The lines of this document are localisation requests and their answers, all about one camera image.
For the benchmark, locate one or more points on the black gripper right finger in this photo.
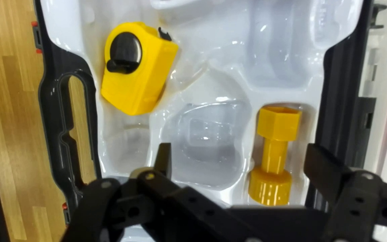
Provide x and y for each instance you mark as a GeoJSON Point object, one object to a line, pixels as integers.
{"type": "Point", "coordinates": [369, 206]}

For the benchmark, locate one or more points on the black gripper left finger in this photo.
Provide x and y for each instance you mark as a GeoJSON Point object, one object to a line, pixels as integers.
{"type": "Point", "coordinates": [127, 210]}

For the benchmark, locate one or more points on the yellow toy dumbbell bolt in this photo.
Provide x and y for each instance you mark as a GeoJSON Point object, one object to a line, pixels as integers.
{"type": "Point", "coordinates": [275, 152]}

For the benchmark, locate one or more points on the grey toy tool box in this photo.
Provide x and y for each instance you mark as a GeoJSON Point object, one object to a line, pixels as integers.
{"type": "Point", "coordinates": [221, 67]}

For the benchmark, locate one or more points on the yellow toy tape measure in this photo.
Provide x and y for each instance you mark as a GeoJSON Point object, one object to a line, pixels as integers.
{"type": "Point", "coordinates": [144, 75]}

